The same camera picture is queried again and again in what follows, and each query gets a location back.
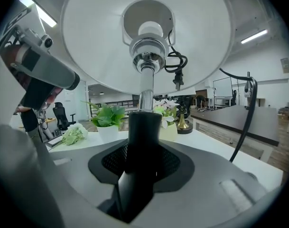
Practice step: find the white ceiling strip light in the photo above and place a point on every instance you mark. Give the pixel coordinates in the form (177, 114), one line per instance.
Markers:
(253, 37)
(45, 18)

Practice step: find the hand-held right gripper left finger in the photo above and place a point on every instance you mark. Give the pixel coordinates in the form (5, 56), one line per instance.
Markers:
(40, 198)

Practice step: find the black picture frame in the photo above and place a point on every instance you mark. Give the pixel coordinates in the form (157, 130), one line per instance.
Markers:
(54, 142)

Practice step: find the small wall poster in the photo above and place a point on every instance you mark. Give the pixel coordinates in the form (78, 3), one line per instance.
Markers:
(285, 65)

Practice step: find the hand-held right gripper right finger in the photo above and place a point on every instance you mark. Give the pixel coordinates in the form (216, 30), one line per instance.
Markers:
(206, 170)

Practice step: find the white lamp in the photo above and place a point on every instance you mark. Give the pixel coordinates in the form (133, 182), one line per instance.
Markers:
(99, 44)

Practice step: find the brass base table lamp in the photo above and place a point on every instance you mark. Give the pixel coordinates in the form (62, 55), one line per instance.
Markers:
(183, 125)

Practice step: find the white rolling whiteboard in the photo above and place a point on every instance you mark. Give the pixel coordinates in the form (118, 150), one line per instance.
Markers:
(222, 87)

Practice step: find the pink flowers in pot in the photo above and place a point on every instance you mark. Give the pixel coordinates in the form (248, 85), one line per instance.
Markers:
(169, 129)

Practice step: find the person's left hand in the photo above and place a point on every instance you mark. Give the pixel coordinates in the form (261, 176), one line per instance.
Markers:
(54, 96)

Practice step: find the black office chair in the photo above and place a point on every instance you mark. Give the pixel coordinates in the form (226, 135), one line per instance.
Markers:
(234, 96)
(61, 117)

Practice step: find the dark brown table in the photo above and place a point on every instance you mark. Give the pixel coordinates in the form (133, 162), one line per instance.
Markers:
(229, 117)

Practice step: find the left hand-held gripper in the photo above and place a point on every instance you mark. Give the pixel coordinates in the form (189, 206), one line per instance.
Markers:
(16, 32)

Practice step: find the white flower bouquet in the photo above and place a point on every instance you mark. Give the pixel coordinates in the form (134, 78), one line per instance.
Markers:
(73, 133)

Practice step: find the green plant in white pot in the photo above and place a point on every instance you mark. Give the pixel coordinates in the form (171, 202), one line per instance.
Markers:
(107, 133)

